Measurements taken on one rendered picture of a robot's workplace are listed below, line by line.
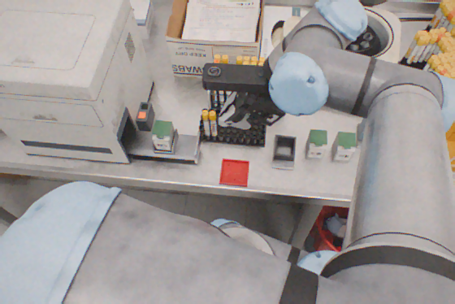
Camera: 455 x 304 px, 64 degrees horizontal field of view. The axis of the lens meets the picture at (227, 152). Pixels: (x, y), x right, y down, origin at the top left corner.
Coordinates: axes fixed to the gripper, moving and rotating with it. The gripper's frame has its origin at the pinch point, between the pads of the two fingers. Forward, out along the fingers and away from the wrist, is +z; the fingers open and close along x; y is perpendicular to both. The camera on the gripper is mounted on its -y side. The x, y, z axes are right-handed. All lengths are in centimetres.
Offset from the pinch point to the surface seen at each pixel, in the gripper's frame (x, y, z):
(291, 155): 0.4, 20.9, 3.0
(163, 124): 1.3, -8.6, 11.9
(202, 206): 20, 39, 98
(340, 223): 11, 80, 49
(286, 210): 23, 74, 78
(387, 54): 27.6, 36.2, -14.9
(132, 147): -1.7, -12.6, 21.9
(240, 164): -1.5, 12.2, 12.0
